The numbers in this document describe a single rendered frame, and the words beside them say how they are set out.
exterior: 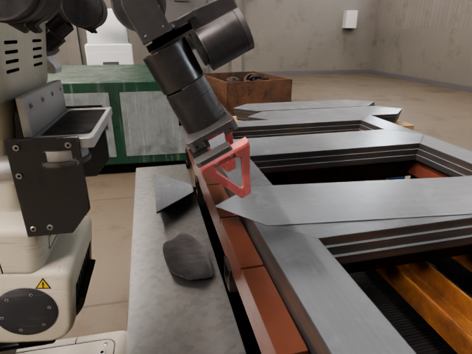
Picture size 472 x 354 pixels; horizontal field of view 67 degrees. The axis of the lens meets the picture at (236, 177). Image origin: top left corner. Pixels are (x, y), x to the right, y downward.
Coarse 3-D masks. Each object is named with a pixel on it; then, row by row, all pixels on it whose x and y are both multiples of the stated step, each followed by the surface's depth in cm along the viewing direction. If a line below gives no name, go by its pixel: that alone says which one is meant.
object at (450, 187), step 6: (426, 180) 84; (432, 180) 84; (438, 180) 84; (444, 180) 84; (450, 180) 84; (456, 180) 84; (432, 186) 80; (438, 186) 80; (444, 186) 80; (450, 186) 80; (456, 186) 80; (462, 186) 80; (444, 192) 77; (450, 192) 77; (456, 192) 77; (462, 192) 77; (468, 192) 77; (456, 198) 74; (462, 198) 74; (468, 198) 74; (462, 204) 72; (468, 204) 72
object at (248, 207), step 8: (232, 200) 74; (240, 200) 74; (248, 200) 74; (256, 200) 74; (232, 208) 70; (240, 208) 70; (248, 208) 70; (256, 208) 70; (248, 216) 67; (256, 216) 67; (264, 216) 67; (264, 224) 64
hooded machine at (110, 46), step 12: (108, 12) 533; (108, 24) 530; (120, 24) 535; (96, 36) 526; (108, 36) 531; (120, 36) 536; (96, 48) 522; (108, 48) 527; (120, 48) 532; (132, 48) 539; (96, 60) 528; (108, 60) 533; (120, 60) 538; (132, 60) 543
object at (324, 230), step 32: (256, 128) 134; (288, 128) 137; (320, 128) 139; (352, 128) 142; (256, 160) 101; (288, 160) 103; (320, 160) 106; (352, 160) 107; (384, 160) 110; (448, 160) 102; (320, 224) 65; (352, 224) 65; (384, 224) 65; (416, 224) 65; (448, 224) 66; (352, 256) 62; (384, 256) 64; (288, 288) 50; (320, 352) 41
